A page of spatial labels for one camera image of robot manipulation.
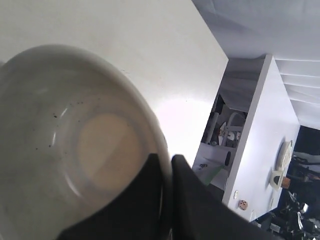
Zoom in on white cup on table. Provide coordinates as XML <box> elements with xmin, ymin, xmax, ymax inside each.
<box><xmin>269</xmin><ymin>170</ymin><xmax>284</xmax><ymax>191</ymax></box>

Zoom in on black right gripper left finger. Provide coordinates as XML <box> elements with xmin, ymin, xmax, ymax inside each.
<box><xmin>57</xmin><ymin>153</ymin><xmax>165</xmax><ymax>240</ymax></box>

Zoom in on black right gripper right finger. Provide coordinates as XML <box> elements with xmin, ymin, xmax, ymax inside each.
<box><xmin>171</xmin><ymin>155</ymin><xmax>275</xmax><ymax>240</ymax></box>

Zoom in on small wooden dice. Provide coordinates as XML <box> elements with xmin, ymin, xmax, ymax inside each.
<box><xmin>238</xmin><ymin>199</ymin><xmax>249</xmax><ymax>211</ymax></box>

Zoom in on white ceramic bowl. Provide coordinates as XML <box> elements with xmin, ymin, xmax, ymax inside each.
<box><xmin>0</xmin><ymin>44</ymin><xmax>172</xmax><ymax>240</ymax></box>

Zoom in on white side table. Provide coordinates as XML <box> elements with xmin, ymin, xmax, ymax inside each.
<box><xmin>192</xmin><ymin>54</ymin><xmax>300</xmax><ymax>222</ymax></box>

